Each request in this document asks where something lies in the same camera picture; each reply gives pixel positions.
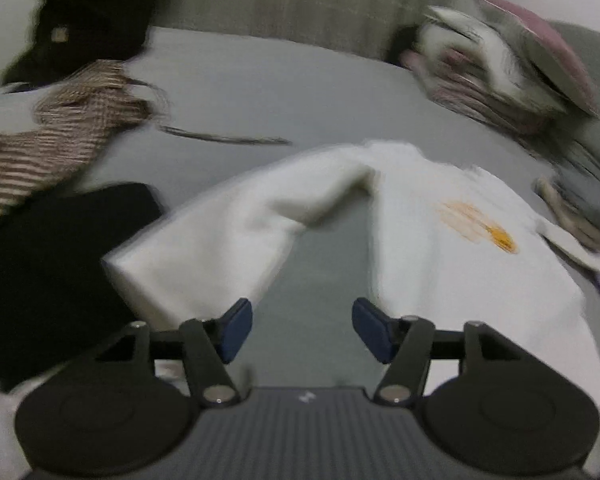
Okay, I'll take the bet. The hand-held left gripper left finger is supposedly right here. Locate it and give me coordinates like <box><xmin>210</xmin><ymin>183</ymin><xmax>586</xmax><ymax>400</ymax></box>
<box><xmin>92</xmin><ymin>297</ymin><xmax>253</xmax><ymax>408</ymax></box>

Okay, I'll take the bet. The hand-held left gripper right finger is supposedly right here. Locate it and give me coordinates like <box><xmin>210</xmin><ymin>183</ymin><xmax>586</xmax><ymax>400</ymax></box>
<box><xmin>351</xmin><ymin>297</ymin><xmax>518</xmax><ymax>407</ymax></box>

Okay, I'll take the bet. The white sweatshirt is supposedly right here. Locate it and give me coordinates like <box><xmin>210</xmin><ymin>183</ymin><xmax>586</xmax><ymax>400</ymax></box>
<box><xmin>101</xmin><ymin>141</ymin><xmax>600</xmax><ymax>426</ymax></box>

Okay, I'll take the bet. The pile of folded clothes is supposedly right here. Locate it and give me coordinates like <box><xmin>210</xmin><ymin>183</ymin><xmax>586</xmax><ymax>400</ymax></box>
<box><xmin>415</xmin><ymin>5</ymin><xmax>568</xmax><ymax>113</ymax></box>

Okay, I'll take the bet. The beige folded garment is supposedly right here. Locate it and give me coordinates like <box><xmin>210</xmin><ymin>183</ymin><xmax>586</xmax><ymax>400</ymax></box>
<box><xmin>537</xmin><ymin>180</ymin><xmax>600</xmax><ymax>267</ymax></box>

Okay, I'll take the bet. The grey folded garment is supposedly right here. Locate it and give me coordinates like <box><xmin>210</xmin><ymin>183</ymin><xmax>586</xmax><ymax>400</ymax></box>
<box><xmin>535</xmin><ymin>157</ymin><xmax>600</xmax><ymax>221</ymax></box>

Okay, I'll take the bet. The striped knitted garment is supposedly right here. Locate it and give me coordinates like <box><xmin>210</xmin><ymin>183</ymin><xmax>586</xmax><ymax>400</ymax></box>
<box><xmin>0</xmin><ymin>59</ymin><xmax>153</xmax><ymax>236</ymax></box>

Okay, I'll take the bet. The grey patterned curtain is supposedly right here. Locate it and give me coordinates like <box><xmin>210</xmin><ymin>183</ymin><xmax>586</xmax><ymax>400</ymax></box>
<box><xmin>170</xmin><ymin>0</ymin><xmax>461</xmax><ymax>63</ymax></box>

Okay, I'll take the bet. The pink pillow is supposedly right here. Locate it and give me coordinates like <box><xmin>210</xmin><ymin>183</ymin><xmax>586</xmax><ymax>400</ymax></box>
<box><xmin>470</xmin><ymin>0</ymin><xmax>600</xmax><ymax>118</ymax></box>

